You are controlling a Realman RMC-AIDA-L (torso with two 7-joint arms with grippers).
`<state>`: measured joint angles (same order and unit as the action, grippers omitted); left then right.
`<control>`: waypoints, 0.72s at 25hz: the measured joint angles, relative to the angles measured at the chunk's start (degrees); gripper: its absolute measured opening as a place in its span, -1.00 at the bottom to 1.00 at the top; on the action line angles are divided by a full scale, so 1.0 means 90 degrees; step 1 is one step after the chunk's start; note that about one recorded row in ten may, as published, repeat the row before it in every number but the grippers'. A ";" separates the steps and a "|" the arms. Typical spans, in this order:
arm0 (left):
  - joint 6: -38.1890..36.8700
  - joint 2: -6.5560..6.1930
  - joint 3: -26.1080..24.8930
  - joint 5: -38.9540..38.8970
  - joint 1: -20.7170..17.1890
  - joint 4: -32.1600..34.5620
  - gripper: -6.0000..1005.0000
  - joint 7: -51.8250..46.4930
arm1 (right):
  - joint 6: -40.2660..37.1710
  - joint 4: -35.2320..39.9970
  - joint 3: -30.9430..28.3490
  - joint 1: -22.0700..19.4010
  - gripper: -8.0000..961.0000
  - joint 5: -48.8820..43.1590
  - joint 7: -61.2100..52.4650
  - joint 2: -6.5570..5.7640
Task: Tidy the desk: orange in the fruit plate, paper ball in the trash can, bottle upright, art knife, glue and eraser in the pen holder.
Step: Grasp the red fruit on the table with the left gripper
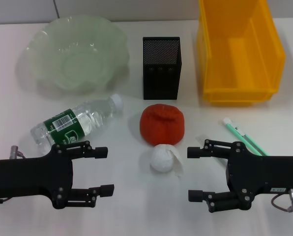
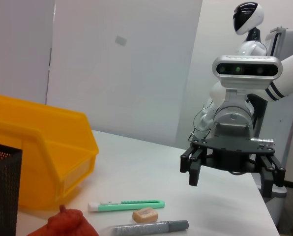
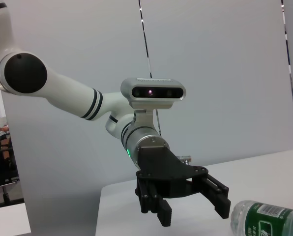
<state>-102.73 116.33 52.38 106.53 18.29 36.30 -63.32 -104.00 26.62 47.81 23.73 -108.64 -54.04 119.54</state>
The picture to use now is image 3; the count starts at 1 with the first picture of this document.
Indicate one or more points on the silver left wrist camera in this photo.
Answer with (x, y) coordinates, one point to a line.
(156, 92)

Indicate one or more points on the black office chair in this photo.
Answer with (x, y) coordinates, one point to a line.
(12, 172)

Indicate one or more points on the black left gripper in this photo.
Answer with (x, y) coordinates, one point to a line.
(161, 169)

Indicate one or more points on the green label water bottle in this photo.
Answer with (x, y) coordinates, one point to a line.
(264, 221)

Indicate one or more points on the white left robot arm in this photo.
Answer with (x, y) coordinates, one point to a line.
(70, 91)

